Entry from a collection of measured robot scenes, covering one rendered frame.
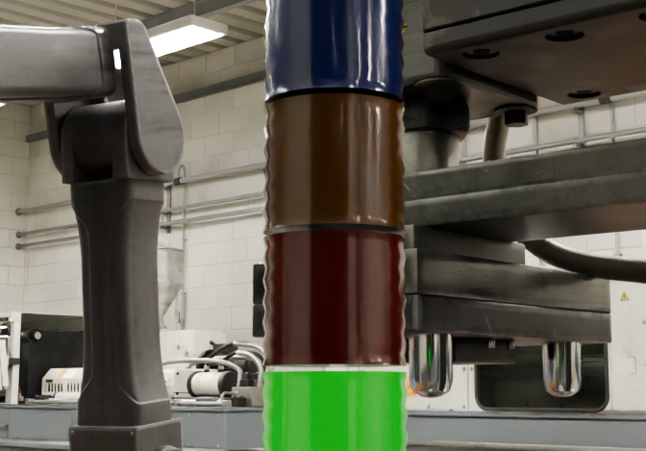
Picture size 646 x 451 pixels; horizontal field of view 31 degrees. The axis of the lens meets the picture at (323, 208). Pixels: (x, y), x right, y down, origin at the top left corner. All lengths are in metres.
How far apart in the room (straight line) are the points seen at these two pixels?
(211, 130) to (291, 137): 10.59
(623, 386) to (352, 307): 5.41
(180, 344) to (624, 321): 4.02
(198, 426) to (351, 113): 7.37
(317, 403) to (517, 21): 0.26
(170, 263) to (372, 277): 8.83
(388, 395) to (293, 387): 0.02
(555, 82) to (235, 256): 9.88
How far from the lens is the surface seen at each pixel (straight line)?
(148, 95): 0.94
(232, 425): 7.50
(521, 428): 5.98
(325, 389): 0.29
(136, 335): 0.94
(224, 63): 10.92
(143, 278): 0.95
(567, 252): 0.65
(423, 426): 6.35
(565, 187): 0.52
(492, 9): 0.52
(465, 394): 6.20
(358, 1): 0.31
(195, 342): 8.66
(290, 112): 0.30
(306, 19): 0.31
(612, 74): 0.59
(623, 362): 5.70
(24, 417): 9.31
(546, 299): 0.60
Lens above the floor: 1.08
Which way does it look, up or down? 9 degrees up
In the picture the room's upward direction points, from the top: straight up
